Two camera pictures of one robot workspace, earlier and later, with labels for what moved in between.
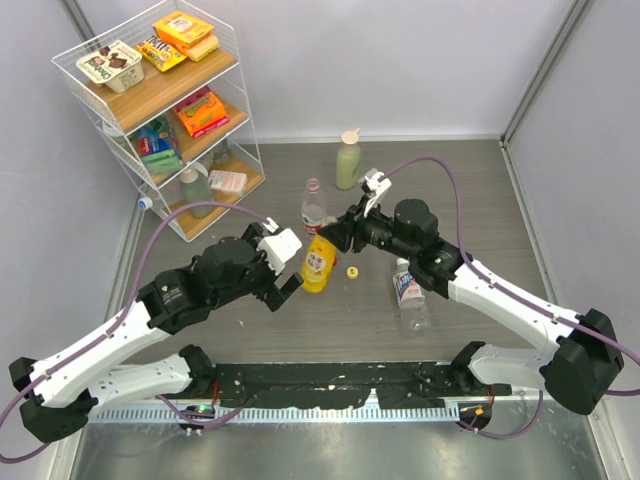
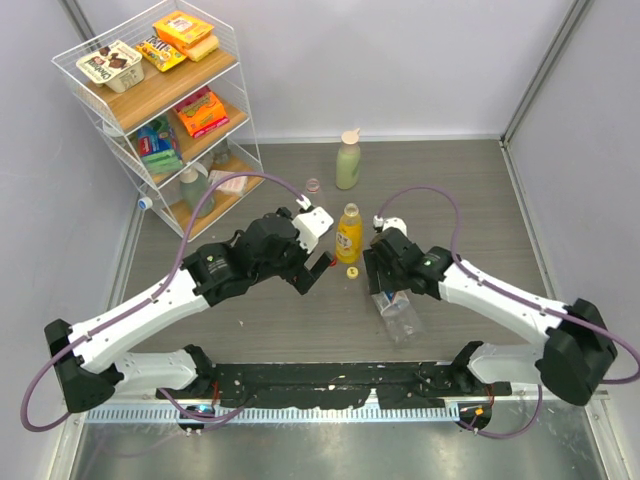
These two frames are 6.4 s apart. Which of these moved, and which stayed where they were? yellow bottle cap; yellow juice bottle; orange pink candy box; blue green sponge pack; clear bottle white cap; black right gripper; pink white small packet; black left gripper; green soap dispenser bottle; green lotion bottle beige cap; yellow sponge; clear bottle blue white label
Moved: yellow juice bottle; black left gripper; black right gripper; clear bottle blue white label
Stayed: yellow bottle cap; yellow sponge; green soap dispenser bottle; green lotion bottle beige cap; blue green sponge pack; pink white small packet; orange pink candy box; clear bottle white cap
